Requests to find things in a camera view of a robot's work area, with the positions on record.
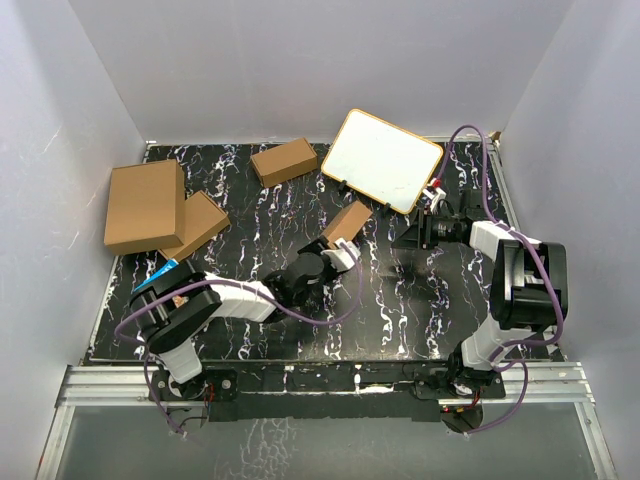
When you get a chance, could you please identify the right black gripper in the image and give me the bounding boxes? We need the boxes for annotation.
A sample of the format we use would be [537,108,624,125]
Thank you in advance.
[392,207,462,250]

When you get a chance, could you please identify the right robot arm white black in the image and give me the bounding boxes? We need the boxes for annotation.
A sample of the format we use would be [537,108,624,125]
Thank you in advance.
[392,187,568,397]

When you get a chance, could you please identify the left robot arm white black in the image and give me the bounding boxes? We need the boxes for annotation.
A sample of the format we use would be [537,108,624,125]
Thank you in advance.
[129,237,360,399]

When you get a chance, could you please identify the small cardboard box at back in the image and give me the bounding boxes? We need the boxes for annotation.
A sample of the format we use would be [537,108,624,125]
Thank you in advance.
[251,138,318,188]

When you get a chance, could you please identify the flat cardboard box under large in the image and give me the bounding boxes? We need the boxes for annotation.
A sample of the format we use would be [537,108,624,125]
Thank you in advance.
[159,191,231,262]

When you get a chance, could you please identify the large closed cardboard box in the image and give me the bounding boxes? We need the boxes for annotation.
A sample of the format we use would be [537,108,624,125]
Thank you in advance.
[104,159,186,256]

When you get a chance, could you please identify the white board orange rim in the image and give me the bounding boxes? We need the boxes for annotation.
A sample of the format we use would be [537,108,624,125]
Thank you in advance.
[321,109,444,214]

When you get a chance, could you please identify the colourful children's book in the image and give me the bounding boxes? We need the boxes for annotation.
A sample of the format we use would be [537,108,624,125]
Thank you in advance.
[134,259,178,292]

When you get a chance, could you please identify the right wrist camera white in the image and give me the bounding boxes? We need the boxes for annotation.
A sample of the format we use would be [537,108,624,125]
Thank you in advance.
[423,178,446,214]

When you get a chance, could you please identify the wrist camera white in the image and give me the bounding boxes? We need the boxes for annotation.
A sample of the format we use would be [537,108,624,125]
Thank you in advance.
[423,178,446,214]
[321,238,361,274]

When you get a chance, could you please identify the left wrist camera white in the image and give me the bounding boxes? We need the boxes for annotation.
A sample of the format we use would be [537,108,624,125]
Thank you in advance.
[321,238,361,274]

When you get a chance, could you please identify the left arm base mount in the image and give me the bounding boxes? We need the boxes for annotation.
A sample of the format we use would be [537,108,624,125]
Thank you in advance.
[151,367,238,404]

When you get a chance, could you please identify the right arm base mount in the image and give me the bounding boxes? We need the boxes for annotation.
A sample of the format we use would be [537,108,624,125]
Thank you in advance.
[409,345,506,400]

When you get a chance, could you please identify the aluminium frame rail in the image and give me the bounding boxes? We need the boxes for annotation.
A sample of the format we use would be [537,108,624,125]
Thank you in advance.
[36,361,616,479]

